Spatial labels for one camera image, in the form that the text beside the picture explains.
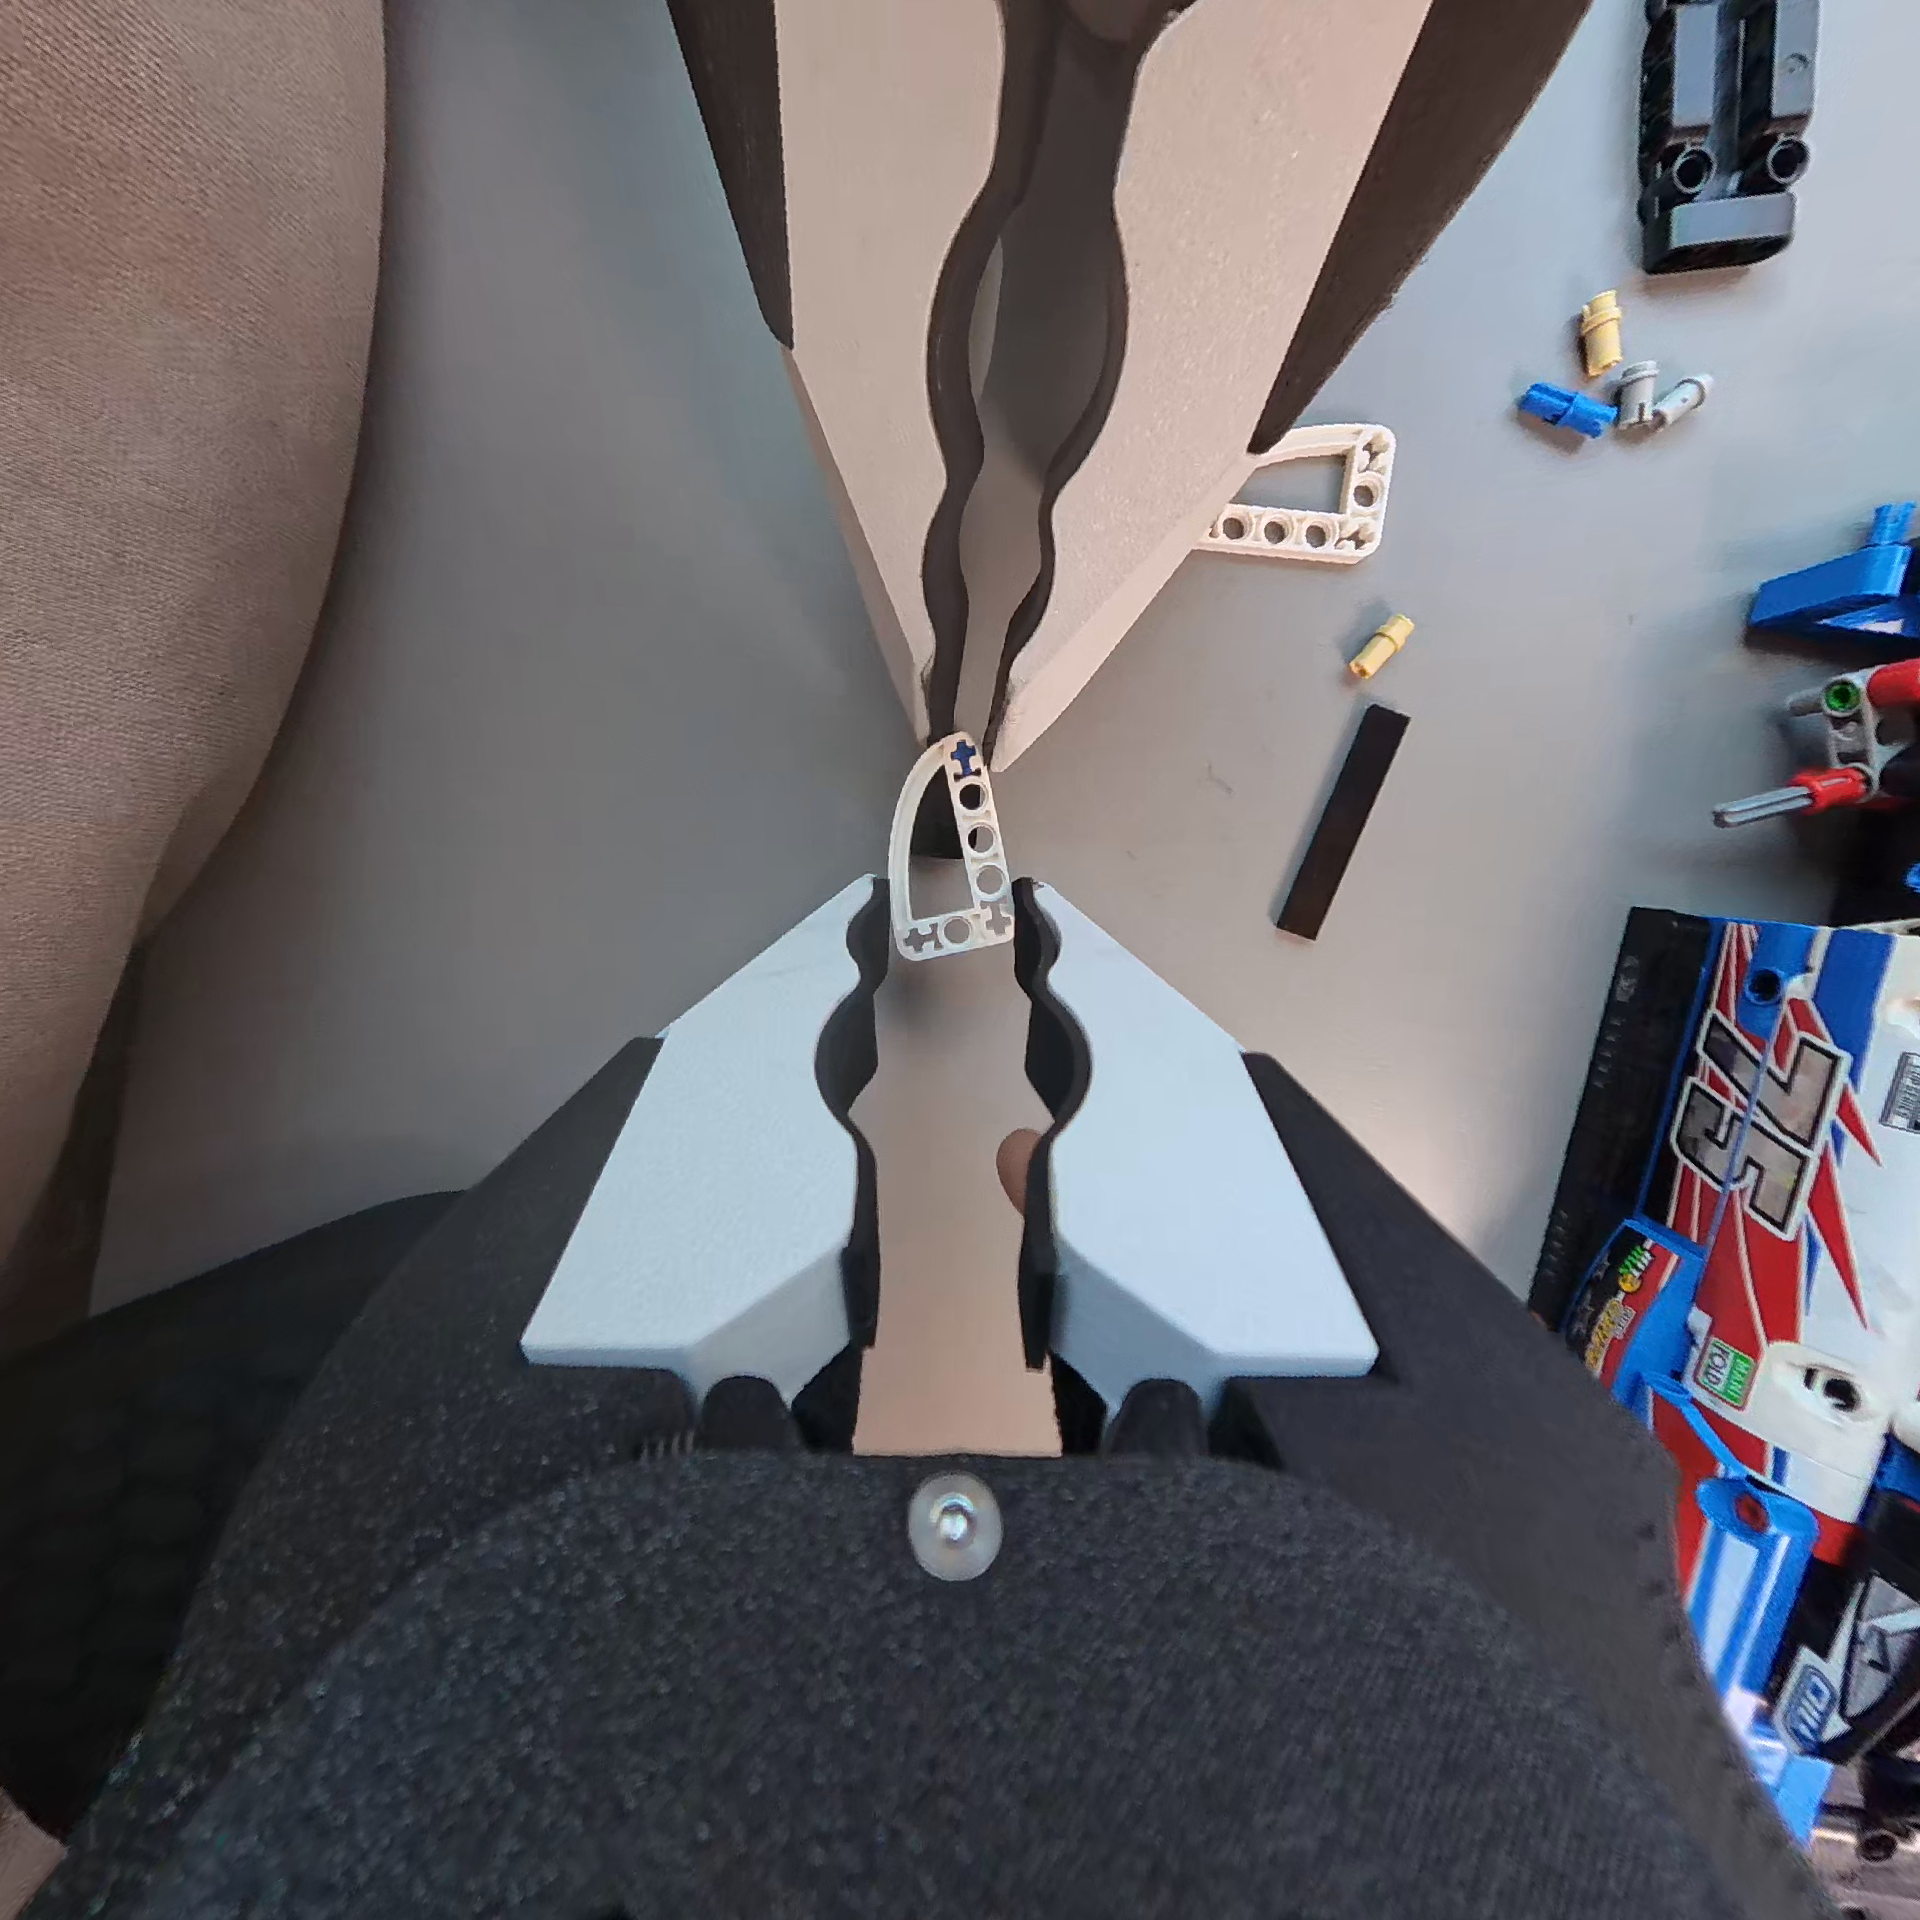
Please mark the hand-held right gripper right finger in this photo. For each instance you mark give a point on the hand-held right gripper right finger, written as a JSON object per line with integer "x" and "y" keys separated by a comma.
{"x": 1200, "y": 1200}

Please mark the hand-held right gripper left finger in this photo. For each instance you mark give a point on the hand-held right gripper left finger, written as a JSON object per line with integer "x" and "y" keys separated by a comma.
{"x": 704, "y": 1200}

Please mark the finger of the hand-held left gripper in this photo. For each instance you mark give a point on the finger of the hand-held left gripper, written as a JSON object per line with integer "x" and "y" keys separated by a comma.
{"x": 1230, "y": 301}
{"x": 871, "y": 301}

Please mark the white rectangular frame piece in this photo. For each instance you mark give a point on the white rectangular frame piece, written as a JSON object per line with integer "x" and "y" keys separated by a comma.
{"x": 1365, "y": 495}

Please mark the white curved panel piece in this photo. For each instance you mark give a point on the white curved panel piece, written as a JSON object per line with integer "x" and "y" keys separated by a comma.
{"x": 909, "y": 901}

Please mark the black triangular connector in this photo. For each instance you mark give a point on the black triangular connector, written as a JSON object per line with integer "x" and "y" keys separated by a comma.
{"x": 933, "y": 825}

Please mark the person's right hand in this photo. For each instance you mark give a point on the person's right hand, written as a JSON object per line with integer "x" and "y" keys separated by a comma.
{"x": 1022, "y": 1166}

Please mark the tan connector pin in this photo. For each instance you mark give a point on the tan connector pin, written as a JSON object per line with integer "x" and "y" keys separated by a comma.
{"x": 1600, "y": 331}
{"x": 1381, "y": 645}

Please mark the black flat tile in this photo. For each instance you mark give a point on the black flat tile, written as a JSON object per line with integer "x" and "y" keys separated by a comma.
{"x": 1342, "y": 825}

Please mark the toy brick race car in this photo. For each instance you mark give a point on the toy brick race car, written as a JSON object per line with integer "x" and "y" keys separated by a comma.
{"x": 1771, "y": 1275}

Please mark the black mesh cushion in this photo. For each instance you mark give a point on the black mesh cushion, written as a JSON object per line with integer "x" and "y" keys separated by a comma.
{"x": 150, "y": 1424}

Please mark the person's beige sweatshirt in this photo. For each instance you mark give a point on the person's beige sweatshirt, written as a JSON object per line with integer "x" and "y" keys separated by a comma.
{"x": 165, "y": 524}

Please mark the dark grey frame piece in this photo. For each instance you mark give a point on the dark grey frame piece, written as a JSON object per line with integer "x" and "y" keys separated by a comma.
{"x": 1724, "y": 224}

